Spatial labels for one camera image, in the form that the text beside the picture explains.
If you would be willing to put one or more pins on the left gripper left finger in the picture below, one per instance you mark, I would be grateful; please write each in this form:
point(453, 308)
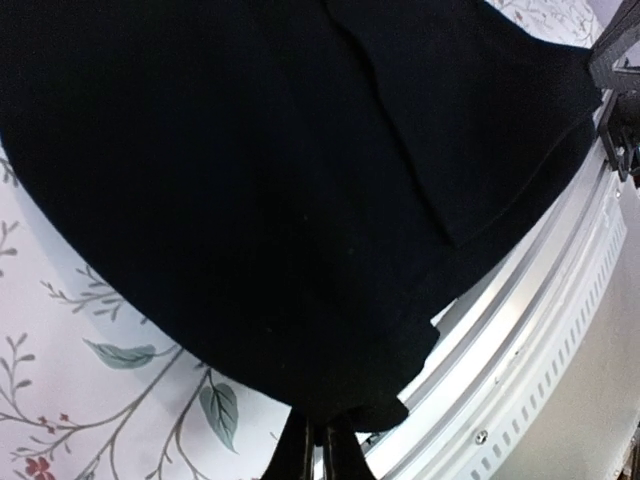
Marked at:
point(294, 453)

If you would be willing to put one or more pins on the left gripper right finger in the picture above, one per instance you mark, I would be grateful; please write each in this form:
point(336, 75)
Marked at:
point(342, 455)

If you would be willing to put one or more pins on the black t-shirt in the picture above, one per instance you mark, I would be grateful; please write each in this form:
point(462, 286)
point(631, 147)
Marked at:
point(291, 190)

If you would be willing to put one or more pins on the floral patterned table mat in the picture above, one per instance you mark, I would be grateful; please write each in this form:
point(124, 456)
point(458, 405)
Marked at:
point(93, 389)

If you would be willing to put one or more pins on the front aluminium rail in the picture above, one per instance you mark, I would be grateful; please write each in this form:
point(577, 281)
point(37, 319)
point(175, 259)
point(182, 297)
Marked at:
point(506, 345)

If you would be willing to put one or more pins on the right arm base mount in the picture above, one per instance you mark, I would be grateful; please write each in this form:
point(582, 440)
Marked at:
point(618, 127)

